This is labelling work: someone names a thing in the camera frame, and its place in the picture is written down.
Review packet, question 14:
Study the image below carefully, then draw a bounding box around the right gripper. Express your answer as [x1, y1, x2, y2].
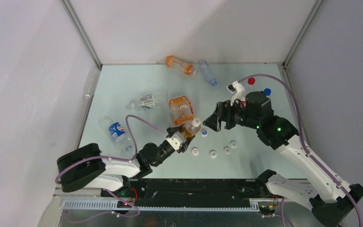
[202, 97, 260, 132]

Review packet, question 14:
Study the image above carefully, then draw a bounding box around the red yellow label tea bottle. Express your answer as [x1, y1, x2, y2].
[181, 118, 201, 139]

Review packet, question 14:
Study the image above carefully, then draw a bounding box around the red bottle cap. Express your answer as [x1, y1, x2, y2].
[247, 78, 256, 86]

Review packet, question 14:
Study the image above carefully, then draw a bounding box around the blue bottle cap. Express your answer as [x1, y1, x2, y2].
[263, 88, 272, 96]

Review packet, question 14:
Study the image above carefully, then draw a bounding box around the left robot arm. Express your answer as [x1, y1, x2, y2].
[55, 126, 196, 197]

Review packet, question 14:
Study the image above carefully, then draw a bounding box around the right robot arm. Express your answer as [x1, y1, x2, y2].
[203, 91, 363, 227]

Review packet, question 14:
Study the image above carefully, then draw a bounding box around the large orange label bottle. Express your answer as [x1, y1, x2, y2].
[169, 96, 194, 126]

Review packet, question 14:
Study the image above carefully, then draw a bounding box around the clear bluish water bottle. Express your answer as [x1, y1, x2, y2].
[198, 60, 217, 87]

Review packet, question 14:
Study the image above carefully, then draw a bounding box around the Pepsi bottle lower left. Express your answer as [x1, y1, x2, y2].
[99, 115, 134, 152]

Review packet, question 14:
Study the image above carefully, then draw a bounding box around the slim orange label bottle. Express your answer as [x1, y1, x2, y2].
[165, 56, 197, 76]

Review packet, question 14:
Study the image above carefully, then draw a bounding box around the white cap front left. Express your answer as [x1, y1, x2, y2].
[191, 148, 199, 156]

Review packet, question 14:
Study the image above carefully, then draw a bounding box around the white cap blue logo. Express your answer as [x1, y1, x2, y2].
[201, 129, 208, 137]

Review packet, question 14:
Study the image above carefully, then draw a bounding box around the white cap far right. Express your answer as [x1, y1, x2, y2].
[230, 140, 237, 148]

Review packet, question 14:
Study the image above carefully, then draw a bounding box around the white cap front right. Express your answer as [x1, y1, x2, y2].
[224, 147, 231, 155]

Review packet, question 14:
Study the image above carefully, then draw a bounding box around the white cap front middle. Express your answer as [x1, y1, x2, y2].
[209, 150, 217, 158]

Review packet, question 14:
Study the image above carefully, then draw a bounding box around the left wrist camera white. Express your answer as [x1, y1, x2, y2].
[166, 132, 187, 153]

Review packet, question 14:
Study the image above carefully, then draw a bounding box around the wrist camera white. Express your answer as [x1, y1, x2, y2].
[227, 81, 247, 106]
[166, 132, 187, 153]

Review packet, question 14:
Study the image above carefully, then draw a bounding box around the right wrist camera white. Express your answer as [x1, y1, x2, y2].
[227, 81, 247, 106]

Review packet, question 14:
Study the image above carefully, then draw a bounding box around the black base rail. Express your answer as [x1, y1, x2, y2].
[113, 178, 272, 209]

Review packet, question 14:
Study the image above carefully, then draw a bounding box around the clear bottle by wall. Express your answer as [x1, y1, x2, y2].
[83, 68, 100, 101]

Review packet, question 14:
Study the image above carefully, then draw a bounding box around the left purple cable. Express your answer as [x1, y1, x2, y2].
[55, 114, 170, 184]

